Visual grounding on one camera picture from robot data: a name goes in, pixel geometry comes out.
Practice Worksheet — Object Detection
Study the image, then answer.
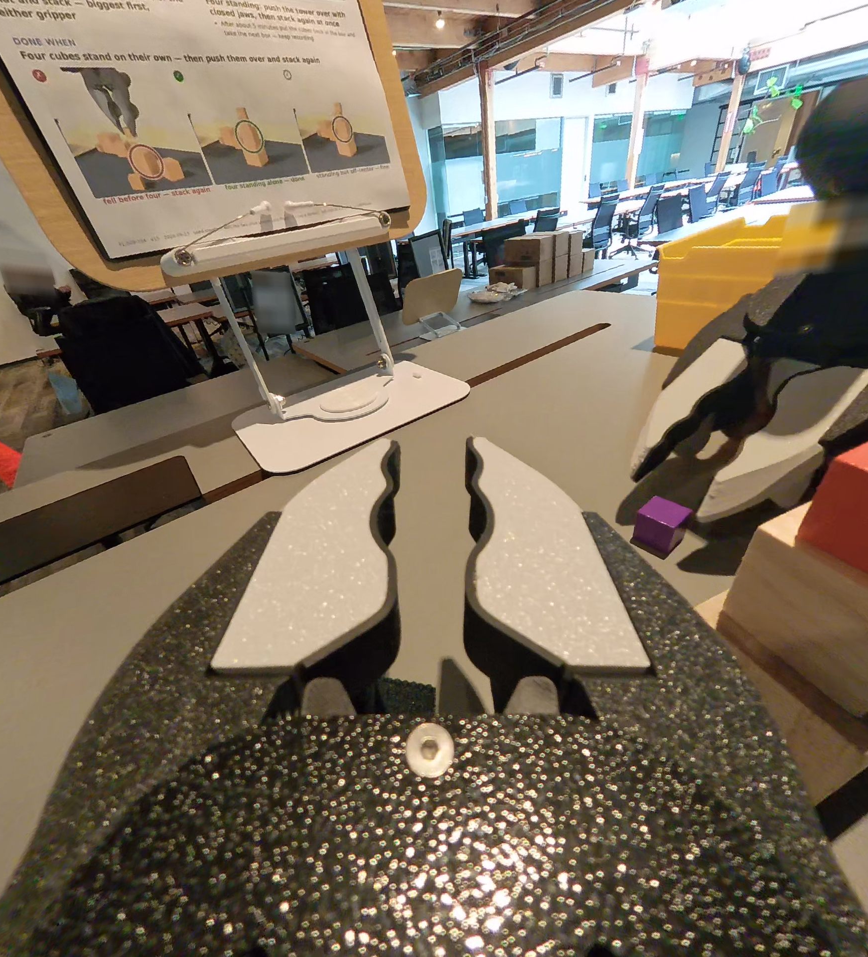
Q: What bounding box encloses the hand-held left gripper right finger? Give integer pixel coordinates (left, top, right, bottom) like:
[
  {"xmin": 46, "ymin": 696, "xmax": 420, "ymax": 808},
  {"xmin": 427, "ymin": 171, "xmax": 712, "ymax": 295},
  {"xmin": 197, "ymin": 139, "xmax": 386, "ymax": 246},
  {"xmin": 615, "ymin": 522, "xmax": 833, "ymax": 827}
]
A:
[{"xmin": 462, "ymin": 436, "xmax": 653, "ymax": 715}]

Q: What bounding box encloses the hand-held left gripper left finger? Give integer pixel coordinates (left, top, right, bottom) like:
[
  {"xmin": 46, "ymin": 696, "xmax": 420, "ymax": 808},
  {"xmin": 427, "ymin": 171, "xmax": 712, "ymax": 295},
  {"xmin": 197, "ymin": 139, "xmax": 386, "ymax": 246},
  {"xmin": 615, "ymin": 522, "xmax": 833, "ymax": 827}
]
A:
[{"xmin": 210, "ymin": 439, "xmax": 402, "ymax": 715}]

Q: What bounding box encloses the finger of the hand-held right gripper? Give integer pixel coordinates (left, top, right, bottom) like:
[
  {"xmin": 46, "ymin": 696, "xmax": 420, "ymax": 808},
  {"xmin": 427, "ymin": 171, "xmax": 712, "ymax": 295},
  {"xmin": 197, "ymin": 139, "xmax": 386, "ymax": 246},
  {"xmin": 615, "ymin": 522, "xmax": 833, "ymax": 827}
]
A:
[
  {"xmin": 630, "ymin": 338, "xmax": 762, "ymax": 479},
  {"xmin": 694, "ymin": 368, "xmax": 868, "ymax": 524}
]

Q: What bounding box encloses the red wooden cube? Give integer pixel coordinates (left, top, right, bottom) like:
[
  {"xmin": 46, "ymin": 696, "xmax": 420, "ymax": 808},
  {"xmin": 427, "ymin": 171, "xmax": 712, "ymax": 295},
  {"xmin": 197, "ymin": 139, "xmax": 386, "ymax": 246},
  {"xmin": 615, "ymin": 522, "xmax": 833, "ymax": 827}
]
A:
[{"xmin": 796, "ymin": 428, "xmax": 868, "ymax": 577}]

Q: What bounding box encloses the small purple cube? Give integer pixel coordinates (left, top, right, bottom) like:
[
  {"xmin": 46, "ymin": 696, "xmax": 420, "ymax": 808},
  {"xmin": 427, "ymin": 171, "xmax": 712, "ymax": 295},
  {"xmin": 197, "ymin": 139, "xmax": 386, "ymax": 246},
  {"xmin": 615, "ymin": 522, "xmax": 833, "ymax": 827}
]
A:
[{"xmin": 632, "ymin": 495, "xmax": 695, "ymax": 558}]

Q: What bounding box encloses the medium light wooden cube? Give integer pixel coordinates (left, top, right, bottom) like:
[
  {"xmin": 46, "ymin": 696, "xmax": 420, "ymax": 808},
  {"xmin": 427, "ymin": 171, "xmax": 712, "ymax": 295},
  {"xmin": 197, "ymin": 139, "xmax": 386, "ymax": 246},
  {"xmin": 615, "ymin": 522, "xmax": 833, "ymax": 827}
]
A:
[{"xmin": 722, "ymin": 502, "xmax": 868, "ymax": 719}]

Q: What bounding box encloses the large wooden cube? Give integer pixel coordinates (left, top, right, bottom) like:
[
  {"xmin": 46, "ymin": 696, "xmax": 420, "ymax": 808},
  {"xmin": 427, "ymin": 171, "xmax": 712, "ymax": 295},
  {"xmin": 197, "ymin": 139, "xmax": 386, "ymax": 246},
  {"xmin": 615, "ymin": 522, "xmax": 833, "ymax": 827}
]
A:
[{"xmin": 714, "ymin": 606, "xmax": 868, "ymax": 807}]

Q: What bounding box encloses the yellow plastic bin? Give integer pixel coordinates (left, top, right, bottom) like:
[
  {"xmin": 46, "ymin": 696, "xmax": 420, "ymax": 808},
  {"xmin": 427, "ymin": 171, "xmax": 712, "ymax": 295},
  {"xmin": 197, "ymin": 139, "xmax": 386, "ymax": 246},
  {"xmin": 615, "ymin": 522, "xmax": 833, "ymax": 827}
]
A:
[{"xmin": 654, "ymin": 215, "xmax": 792, "ymax": 354}]

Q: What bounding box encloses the row of black office chairs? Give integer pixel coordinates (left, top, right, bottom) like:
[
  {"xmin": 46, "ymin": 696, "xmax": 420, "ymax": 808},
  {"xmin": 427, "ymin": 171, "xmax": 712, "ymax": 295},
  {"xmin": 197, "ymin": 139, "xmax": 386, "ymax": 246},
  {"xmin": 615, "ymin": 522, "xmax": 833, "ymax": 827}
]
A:
[{"xmin": 441, "ymin": 153, "xmax": 809, "ymax": 259}]

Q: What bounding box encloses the row of long office tables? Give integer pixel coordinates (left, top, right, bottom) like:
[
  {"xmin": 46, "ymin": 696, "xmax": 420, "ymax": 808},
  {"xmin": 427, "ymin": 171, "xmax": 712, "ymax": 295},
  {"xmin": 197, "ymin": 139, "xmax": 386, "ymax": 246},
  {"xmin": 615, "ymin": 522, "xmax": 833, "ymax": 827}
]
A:
[{"xmin": 449, "ymin": 175, "xmax": 816, "ymax": 274}]

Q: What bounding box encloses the stack of cardboard boxes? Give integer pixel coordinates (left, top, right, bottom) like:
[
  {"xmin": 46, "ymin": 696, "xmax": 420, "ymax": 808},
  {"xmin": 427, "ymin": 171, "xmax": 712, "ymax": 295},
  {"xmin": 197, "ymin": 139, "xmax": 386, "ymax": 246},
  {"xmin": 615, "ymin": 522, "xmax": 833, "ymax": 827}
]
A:
[{"xmin": 488, "ymin": 230, "xmax": 597, "ymax": 290}]

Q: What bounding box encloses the green hanging decoration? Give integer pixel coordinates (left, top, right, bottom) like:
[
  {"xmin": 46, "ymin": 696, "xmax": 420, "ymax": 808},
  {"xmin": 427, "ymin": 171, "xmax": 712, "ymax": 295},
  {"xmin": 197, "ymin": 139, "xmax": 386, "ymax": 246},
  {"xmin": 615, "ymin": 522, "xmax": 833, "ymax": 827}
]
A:
[{"xmin": 740, "ymin": 71, "xmax": 805, "ymax": 128}]

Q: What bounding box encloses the dark brown panel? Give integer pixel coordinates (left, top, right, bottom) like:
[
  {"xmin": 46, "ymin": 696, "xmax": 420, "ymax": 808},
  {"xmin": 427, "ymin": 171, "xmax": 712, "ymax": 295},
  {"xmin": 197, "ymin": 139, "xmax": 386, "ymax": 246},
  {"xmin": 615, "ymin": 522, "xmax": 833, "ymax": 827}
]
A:
[{"xmin": 0, "ymin": 456, "xmax": 203, "ymax": 603}]

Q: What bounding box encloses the small wooden document stand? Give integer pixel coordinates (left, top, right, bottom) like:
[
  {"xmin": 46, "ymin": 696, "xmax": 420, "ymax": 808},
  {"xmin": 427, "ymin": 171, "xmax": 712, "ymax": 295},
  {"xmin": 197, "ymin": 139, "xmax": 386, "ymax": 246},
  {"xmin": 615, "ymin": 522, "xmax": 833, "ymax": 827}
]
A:
[{"xmin": 402, "ymin": 268, "xmax": 465, "ymax": 330}]

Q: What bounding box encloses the black framed sign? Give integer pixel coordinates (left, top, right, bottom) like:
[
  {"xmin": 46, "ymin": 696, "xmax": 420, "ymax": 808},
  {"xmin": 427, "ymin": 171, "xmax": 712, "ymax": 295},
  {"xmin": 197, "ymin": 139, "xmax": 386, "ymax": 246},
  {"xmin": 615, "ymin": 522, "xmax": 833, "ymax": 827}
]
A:
[
  {"xmin": 397, "ymin": 230, "xmax": 450, "ymax": 296},
  {"xmin": 251, "ymin": 265, "xmax": 311, "ymax": 341}
]

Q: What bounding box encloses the black office chair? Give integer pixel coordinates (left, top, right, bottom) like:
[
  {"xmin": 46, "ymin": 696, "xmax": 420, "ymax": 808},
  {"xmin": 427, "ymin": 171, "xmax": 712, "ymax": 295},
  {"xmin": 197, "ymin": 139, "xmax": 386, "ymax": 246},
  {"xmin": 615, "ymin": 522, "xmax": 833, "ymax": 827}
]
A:
[{"xmin": 56, "ymin": 294, "xmax": 207, "ymax": 414}]

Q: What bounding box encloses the wooden board document stand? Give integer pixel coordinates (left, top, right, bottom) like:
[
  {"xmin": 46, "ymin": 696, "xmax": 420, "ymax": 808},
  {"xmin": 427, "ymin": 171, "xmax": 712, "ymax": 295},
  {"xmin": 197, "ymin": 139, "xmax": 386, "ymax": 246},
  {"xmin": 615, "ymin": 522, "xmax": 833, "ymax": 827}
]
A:
[{"xmin": 0, "ymin": 0, "xmax": 472, "ymax": 474}]

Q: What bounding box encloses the printed instruction sheet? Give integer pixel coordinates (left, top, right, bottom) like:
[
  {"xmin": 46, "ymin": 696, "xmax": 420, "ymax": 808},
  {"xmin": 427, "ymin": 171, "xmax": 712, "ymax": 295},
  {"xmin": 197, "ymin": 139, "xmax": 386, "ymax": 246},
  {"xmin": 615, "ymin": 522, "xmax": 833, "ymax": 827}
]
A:
[{"xmin": 0, "ymin": 0, "xmax": 411, "ymax": 261}]

